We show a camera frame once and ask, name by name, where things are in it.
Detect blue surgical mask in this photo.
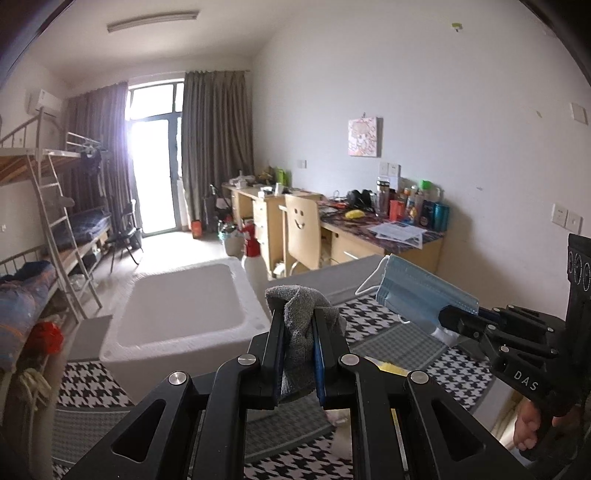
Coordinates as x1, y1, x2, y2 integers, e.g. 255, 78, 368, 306
355, 255, 479, 347

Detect black folding chair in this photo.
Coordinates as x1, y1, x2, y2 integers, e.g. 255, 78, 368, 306
105, 199, 143, 273

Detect teal bottle on desk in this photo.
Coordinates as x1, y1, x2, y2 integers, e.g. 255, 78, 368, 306
433, 203, 450, 232

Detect wooden desk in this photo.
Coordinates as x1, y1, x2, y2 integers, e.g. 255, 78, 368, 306
223, 184, 444, 273

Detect right brown curtain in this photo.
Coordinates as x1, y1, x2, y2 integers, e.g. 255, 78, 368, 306
181, 71, 254, 221

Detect yellow object on desk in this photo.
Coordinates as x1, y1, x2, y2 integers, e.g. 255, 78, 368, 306
345, 209, 366, 220

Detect grey sock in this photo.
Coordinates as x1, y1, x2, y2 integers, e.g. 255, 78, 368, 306
266, 285, 346, 403

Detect left brown curtain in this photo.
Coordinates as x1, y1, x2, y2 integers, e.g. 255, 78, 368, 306
61, 82, 133, 231

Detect wooden smiley chair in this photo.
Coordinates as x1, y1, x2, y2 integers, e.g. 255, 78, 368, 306
283, 195, 322, 276

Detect brown curtain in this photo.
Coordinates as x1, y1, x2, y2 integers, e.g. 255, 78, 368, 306
61, 82, 133, 231
181, 71, 254, 221

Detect person's right hand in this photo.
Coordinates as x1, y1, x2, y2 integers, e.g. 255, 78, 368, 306
512, 397, 583, 453

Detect white air conditioner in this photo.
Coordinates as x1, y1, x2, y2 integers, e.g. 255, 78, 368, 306
28, 89, 63, 117

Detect white red spray bottle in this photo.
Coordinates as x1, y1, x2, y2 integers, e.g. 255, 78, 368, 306
242, 223, 269, 306

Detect white styrofoam box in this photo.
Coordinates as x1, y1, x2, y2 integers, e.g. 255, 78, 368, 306
99, 257, 270, 404

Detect houndstooth table cloth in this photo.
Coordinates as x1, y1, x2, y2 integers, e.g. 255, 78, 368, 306
50, 253, 505, 480

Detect yellow foam fruit net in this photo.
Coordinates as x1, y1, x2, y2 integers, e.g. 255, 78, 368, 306
379, 362, 409, 377

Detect glass balcony door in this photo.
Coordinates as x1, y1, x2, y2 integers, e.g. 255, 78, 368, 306
126, 79, 186, 236

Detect cartoon wall picture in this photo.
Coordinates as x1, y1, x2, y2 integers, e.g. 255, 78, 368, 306
348, 116, 382, 158

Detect papers on desk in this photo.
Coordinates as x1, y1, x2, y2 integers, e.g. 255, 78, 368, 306
368, 222, 425, 250

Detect blue plaid bedding bundle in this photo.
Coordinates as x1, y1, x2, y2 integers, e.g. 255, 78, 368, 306
0, 260, 57, 372

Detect metal bunk bed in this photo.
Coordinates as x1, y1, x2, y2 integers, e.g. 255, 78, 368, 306
0, 106, 116, 370

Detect red plastic bag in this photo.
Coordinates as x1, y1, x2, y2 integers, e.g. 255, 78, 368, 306
23, 322, 64, 355

